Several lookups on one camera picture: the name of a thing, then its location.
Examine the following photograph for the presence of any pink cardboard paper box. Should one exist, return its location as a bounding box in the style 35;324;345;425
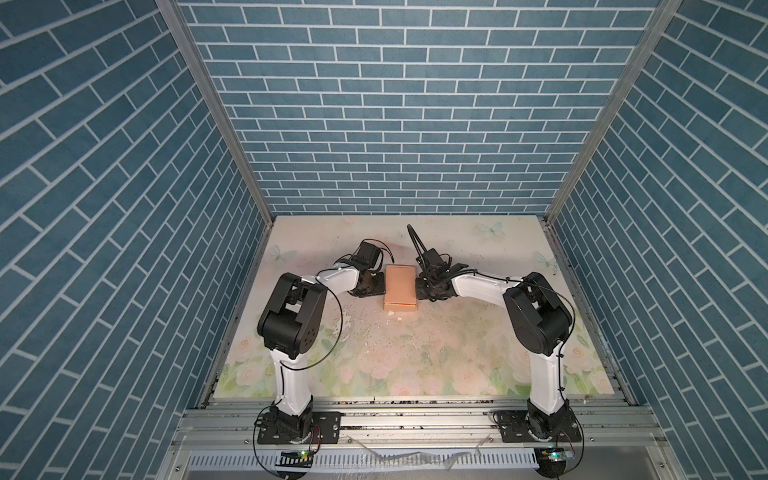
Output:
384;264;418;312

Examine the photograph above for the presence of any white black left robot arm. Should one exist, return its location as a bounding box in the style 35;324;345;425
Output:
257;239;395;420

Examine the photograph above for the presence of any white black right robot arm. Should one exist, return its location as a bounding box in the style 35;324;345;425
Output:
416;249;574;419

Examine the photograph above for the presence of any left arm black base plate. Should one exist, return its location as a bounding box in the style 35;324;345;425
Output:
256;407;342;447

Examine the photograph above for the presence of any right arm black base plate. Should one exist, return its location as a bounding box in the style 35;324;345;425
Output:
490;407;583;443

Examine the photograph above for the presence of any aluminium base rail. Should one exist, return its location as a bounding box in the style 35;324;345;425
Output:
158;398;684;479

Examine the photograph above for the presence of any white ventilated cable duct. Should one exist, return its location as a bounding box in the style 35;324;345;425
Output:
187;447;539;473

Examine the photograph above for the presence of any aluminium corner frame post left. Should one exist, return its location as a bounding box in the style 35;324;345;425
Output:
156;0;274;228

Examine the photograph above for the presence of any aluminium corner frame post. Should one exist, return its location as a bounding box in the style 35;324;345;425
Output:
156;0;274;228
543;0;682;229

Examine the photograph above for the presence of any aluminium corner frame post right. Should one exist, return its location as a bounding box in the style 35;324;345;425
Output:
543;0;682;229

